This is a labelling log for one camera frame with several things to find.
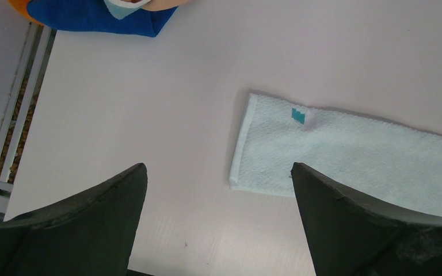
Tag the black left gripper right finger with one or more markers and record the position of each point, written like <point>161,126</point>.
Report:
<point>349,232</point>

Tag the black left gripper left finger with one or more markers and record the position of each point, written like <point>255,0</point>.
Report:
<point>89,233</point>

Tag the light mint green towel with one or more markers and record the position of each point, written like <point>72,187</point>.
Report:
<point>392,162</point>

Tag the blue towel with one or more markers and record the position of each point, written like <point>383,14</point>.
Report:
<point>94,16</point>

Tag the orange towel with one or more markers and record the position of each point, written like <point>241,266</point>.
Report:
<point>21,7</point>

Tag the aluminium frame rail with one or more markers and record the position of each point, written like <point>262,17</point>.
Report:
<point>23,97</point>

